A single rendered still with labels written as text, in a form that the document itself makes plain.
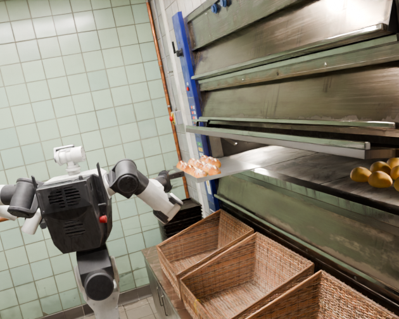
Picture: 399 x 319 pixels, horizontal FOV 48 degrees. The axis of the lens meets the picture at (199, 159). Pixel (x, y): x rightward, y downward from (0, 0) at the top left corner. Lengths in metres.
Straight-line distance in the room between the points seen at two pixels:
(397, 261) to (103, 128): 2.68
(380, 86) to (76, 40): 2.74
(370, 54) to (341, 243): 0.72
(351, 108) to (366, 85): 0.09
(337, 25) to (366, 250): 0.75
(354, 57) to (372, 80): 0.09
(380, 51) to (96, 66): 2.69
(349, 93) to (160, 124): 2.46
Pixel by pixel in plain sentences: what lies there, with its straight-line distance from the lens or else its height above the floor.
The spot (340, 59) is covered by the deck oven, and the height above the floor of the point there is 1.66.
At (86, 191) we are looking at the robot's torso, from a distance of 1.78.
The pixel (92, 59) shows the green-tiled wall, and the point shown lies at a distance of 3.73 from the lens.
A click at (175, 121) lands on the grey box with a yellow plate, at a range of 3.45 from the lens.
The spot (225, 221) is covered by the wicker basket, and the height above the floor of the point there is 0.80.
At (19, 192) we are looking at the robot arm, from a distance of 2.01.
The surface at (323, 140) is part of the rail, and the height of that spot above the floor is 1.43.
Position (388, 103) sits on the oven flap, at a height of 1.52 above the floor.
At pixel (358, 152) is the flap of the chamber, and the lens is 1.28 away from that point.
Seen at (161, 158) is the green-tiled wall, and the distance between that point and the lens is 3.80.
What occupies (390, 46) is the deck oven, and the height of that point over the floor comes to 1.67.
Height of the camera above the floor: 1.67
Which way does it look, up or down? 9 degrees down
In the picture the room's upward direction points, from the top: 11 degrees counter-clockwise
